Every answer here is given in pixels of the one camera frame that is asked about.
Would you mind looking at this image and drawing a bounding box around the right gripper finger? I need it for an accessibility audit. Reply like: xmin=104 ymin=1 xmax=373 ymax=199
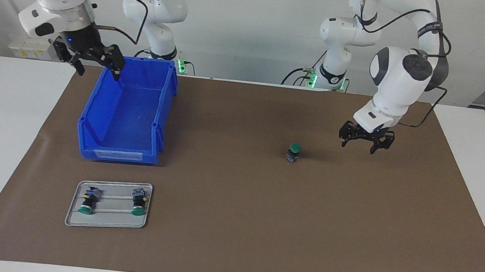
xmin=50 ymin=39 xmax=89 ymax=77
xmin=89 ymin=42 xmax=128 ymax=83

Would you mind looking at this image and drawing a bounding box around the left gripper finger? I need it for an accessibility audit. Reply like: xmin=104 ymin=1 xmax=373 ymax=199
xmin=368 ymin=129 xmax=397 ymax=157
xmin=337 ymin=120 xmax=360 ymax=148

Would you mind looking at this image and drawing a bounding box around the green push button switch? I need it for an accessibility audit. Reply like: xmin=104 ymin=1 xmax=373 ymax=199
xmin=285 ymin=142 xmax=304 ymax=164
xmin=130 ymin=187 xmax=150 ymax=218

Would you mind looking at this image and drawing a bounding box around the white power box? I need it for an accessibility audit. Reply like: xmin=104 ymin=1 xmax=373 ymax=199
xmin=7 ymin=34 xmax=56 ymax=62

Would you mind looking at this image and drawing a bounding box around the blue plastic storage bin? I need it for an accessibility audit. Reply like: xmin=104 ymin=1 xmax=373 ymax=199
xmin=73 ymin=51 xmax=181 ymax=170

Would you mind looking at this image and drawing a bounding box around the brown table mat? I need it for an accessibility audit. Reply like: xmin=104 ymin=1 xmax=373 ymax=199
xmin=0 ymin=53 xmax=485 ymax=272

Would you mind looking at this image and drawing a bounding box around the silver metal tray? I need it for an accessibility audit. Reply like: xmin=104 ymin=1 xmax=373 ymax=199
xmin=64 ymin=175 xmax=154 ymax=236

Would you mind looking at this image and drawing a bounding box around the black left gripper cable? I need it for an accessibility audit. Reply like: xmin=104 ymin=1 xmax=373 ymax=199
xmin=347 ymin=0 xmax=459 ymax=131

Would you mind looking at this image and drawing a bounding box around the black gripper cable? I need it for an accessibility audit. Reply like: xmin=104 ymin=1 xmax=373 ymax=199
xmin=94 ymin=0 xmax=151 ymax=46
xmin=347 ymin=0 xmax=459 ymax=131

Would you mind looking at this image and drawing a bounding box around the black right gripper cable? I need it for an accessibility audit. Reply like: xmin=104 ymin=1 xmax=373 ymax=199
xmin=94 ymin=0 xmax=151 ymax=46

